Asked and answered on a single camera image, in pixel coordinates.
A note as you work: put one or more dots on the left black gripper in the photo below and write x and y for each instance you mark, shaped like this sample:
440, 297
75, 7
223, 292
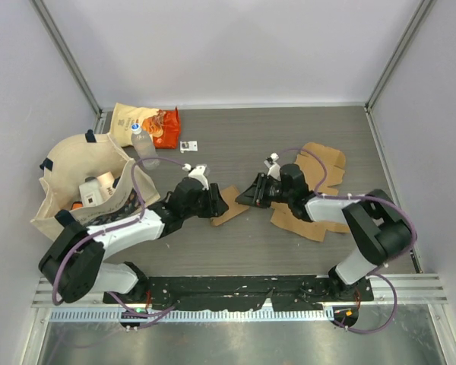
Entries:
216, 204

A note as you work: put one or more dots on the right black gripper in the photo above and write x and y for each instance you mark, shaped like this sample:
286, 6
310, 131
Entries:
253, 195

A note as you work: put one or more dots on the small cardboard box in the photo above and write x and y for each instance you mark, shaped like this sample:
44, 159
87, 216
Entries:
229, 195

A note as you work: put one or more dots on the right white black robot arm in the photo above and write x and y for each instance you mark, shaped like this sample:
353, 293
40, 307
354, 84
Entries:
379, 228

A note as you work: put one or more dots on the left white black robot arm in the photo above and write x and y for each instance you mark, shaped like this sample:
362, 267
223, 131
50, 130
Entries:
75, 264

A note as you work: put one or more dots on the large flat cardboard box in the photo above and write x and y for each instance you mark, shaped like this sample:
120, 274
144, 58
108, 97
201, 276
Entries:
323, 168

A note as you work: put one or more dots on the white box in bag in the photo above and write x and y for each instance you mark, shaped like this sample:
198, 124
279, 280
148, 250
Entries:
90, 193

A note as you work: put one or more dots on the small white tag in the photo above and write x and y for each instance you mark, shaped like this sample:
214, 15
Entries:
186, 146

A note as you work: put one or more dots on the beige orange snack bag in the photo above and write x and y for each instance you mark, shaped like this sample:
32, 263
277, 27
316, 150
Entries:
163, 126

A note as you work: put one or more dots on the clear plastic water bottle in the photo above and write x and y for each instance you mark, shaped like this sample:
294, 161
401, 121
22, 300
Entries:
144, 146

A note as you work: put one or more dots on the beige canvas tote bag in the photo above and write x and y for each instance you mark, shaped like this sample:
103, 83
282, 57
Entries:
88, 178

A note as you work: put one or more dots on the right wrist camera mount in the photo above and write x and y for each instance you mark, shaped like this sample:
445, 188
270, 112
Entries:
273, 166

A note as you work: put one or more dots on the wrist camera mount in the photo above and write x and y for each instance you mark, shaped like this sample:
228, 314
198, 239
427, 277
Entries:
273, 166
198, 172

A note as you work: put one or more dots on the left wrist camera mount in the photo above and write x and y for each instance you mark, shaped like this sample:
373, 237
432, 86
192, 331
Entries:
198, 172

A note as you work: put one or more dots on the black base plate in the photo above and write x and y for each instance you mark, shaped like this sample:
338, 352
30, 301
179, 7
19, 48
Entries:
244, 293

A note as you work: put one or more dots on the white slotted cable duct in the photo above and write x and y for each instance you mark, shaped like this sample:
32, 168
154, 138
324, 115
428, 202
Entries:
263, 315

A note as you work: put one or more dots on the right aluminium frame post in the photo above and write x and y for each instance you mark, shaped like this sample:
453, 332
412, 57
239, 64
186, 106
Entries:
415, 23

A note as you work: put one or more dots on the aluminium frame post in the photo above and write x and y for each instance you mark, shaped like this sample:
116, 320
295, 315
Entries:
415, 23
64, 51

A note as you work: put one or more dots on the left aluminium frame post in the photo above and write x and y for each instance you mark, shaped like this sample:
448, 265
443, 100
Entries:
64, 51

